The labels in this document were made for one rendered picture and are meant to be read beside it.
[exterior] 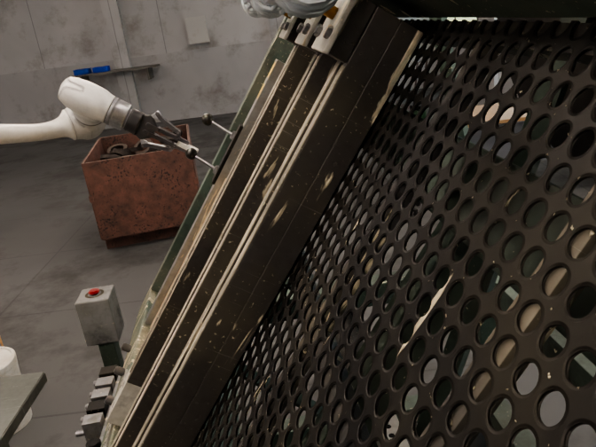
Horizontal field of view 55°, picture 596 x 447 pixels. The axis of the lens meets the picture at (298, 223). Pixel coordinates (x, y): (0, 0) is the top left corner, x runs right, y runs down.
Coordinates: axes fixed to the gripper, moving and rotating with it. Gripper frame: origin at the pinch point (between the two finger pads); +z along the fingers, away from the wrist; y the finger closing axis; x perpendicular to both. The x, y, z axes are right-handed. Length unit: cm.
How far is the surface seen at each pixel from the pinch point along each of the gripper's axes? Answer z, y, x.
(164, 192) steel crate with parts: 11, 111, -302
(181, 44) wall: -55, 39, -990
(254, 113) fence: 12.5, -21.1, 13.6
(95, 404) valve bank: 7, 77, 34
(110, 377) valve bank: 9, 76, 20
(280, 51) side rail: 14.1, -40.3, -10.4
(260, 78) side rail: 12.0, -29.5, -10.4
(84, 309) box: -8, 71, -5
